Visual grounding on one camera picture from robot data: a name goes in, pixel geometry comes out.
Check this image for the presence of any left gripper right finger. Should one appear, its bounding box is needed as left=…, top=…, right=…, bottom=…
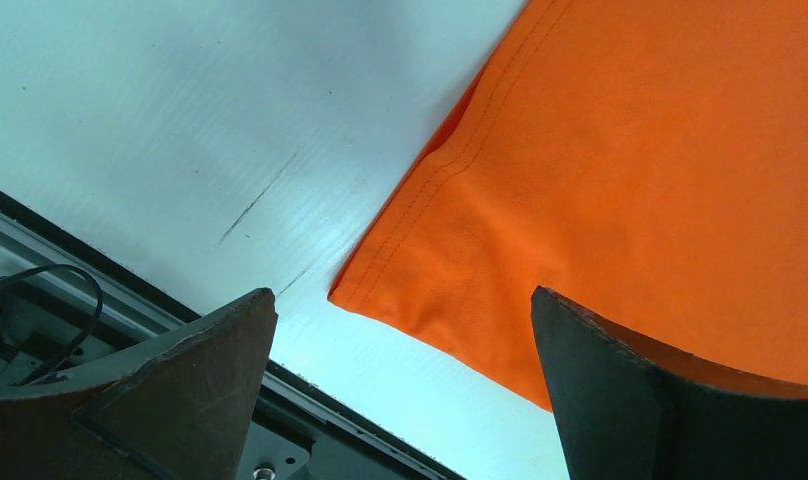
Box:
left=531, top=287, right=808, bottom=479

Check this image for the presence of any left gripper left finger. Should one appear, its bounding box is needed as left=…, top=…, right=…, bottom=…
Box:
left=0, top=288, right=277, bottom=479

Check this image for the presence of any orange t shirt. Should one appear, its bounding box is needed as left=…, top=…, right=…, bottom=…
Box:
left=329, top=1, right=808, bottom=408

